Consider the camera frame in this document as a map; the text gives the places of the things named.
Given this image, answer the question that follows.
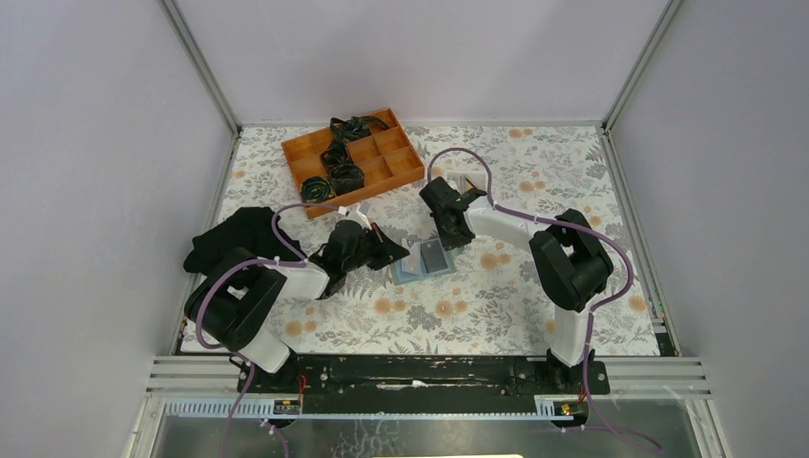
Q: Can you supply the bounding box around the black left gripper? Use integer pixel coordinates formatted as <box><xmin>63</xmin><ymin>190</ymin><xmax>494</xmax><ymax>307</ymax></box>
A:
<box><xmin>342</xmin><ymin>222</ymin><xmax>409</xmax><ymax>275</ymax></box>

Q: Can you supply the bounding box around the white plastic card box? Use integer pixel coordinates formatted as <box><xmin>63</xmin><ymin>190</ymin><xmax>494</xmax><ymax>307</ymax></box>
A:
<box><xmin>442</xmin><ymin>169</ymin><xmax>488</xmax><ymax>194</ymax></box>

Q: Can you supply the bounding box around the green leather card holder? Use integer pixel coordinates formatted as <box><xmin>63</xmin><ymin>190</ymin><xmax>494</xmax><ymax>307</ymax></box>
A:
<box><xmin>389</xmin><ymin>239</ymin><xmax>456</xmax><ymax>285</ymax></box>

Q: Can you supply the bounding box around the black cloth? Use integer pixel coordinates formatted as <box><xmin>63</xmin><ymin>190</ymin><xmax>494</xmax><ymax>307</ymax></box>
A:
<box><xmin>182</xmin><ymin>207</ymin><xmax>302</xmax><ymax>275</ymax></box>

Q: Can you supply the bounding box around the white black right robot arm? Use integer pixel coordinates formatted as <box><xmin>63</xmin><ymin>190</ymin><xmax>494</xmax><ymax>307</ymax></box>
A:
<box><xmin>419</xmin><ymin>177</ymin><xmax>614</xmax><ymax>393</ymax></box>

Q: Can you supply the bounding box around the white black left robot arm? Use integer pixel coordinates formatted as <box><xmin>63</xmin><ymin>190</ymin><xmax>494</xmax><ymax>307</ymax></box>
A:
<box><xmin>184</xmin><ymin>219</ymin><xmax>409</xmax><ymax>392</ymax></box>

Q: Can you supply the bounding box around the grey metallic card in sleeve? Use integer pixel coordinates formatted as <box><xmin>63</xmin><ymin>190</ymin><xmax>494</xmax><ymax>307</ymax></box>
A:
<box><xmin>419</xmin><ymin>239</ymin><xmax>448</xmax><ymax>274</ymax></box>

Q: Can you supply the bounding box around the dark patterned rolled tie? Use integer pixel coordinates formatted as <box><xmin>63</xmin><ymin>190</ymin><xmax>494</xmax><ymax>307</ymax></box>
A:
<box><xmin>328</xmin><ymin>163</ymin><xmax>365</xmax><ymax>196</ymax></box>

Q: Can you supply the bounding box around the orange wooden compartment tray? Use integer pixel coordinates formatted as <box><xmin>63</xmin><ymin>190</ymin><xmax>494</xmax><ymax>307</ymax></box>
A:
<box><xmin>281</xmin><ymin>108</ymin><xmax>425</xmax><ymax>219</ymax></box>

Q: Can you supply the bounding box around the blue yellow rolled tie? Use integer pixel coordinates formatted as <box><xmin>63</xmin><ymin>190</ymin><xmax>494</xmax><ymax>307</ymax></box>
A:
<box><xmin>299</xmin><ymin>176</ymin><xmax>336</xmax><ymax>208</ymax></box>

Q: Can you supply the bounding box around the dark rolled tie middle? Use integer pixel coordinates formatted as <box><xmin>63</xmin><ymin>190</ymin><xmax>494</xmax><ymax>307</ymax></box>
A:
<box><xmin>320</xmin><ymin>139</ymin><xmax>353</xmax><ymax>171</ymax></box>

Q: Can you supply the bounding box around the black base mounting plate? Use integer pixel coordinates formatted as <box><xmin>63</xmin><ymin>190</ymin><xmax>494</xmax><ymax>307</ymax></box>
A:
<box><xmin>238</xmin><ymin>354</ymin><xmax>611</xmax><ymax>415</ymax></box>

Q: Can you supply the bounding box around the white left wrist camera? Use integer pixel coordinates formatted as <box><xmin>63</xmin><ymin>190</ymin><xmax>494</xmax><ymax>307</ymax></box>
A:
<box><xmin>337</xmin><ymin>201</ymin><xmax>371</xmax><ymax>229</ymax></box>

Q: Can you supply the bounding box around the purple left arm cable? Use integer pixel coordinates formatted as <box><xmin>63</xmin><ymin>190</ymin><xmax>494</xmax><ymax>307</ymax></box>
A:
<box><xmin>194</xmin><ymin>202</ymin><xmax>345</xmax><ymax>352</ymax></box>

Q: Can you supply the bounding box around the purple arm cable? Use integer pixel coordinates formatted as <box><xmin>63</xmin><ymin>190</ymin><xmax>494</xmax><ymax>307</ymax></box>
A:
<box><xmin>426</xmin><ymin>147</ymin><xmax>634</xmax><ymax>314</ymax></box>
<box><xmin>194</xmin><ymin>202</ymin><xmax>345</xmax><ymax>352</ymax></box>

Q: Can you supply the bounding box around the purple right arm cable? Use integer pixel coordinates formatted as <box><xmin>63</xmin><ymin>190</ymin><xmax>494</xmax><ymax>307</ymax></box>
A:
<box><xmin>426</xmin><ymin>147</ymin><xmax>634</xmax><ymax>314</ymax></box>

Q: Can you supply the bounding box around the aluminium frame rail front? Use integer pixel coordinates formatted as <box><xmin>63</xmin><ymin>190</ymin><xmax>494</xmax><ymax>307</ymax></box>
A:
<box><xmin>147</xmin><ymin>354</ymin><xmax>711</xmax><ymax>420</ymax></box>

